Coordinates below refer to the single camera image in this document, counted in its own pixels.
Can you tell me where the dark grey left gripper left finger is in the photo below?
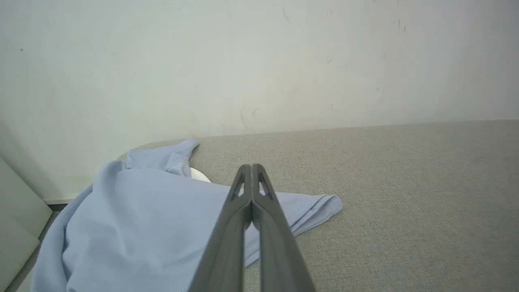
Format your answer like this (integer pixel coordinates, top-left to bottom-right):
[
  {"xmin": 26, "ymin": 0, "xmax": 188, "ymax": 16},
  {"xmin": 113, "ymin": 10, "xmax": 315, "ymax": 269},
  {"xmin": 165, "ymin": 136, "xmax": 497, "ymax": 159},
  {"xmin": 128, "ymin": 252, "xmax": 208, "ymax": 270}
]
[{"xmin": 189, "ymin": 164, "xmax": 253, "ymax": 292}]

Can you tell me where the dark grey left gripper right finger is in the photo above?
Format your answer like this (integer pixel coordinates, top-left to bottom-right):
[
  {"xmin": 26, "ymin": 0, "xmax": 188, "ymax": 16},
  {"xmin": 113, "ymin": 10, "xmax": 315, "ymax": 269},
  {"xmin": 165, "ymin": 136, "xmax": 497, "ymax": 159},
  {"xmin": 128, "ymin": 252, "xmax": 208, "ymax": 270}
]
[{"xmin": 252, "ymin": 164, "xmax": 317, "ymax": 292}]

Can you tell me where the light blue polo shirt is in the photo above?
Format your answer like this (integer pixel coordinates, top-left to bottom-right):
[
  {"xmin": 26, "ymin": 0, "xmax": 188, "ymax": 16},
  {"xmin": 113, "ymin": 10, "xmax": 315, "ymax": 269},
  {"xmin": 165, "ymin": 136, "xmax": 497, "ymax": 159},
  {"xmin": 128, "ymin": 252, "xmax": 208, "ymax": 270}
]
[{"xmin": 30, "ymin": 137, "xmax": 343, "ymax": 292}]

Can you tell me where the grey fabric sofa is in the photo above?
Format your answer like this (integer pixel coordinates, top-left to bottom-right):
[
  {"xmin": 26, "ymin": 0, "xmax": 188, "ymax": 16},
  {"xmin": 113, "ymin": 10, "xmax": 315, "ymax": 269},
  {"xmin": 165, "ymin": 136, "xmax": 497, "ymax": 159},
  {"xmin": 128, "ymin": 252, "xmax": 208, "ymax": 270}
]
[{"xmin": 16, "ymin": 120, "xmax": 519, "ymax": 292}]

